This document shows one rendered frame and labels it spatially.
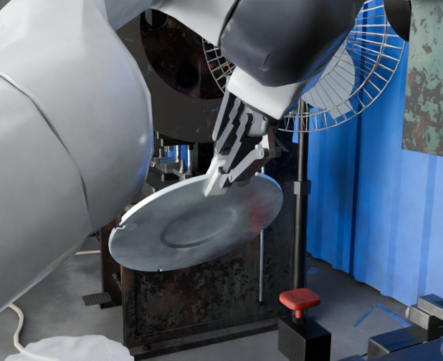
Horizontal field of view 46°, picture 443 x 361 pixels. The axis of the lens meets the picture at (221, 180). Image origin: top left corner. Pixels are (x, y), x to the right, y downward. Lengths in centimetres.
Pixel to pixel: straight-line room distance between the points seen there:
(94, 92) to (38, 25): 6
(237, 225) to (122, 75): 63
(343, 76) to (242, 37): 105
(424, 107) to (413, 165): 179
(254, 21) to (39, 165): 23
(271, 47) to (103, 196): 20
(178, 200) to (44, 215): 52
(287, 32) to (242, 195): 42
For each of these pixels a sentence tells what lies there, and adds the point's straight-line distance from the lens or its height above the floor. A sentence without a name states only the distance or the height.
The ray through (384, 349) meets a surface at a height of 70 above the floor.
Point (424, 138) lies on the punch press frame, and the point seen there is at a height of 108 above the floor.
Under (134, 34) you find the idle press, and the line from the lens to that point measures 185.
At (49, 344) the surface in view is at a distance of 215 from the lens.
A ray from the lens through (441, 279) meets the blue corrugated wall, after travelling 266.
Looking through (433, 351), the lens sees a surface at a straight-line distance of 87.
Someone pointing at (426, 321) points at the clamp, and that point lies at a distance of 110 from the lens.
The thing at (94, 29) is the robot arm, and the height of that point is 121.
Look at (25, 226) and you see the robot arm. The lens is 24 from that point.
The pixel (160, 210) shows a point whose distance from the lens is 75.
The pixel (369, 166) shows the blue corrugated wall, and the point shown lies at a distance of 288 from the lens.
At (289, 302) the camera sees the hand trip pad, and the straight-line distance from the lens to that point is 102.
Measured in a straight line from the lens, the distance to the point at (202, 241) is 90.
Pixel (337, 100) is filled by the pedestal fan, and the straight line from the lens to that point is 149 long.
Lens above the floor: 119
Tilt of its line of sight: 12 degrees down
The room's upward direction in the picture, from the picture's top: straight up
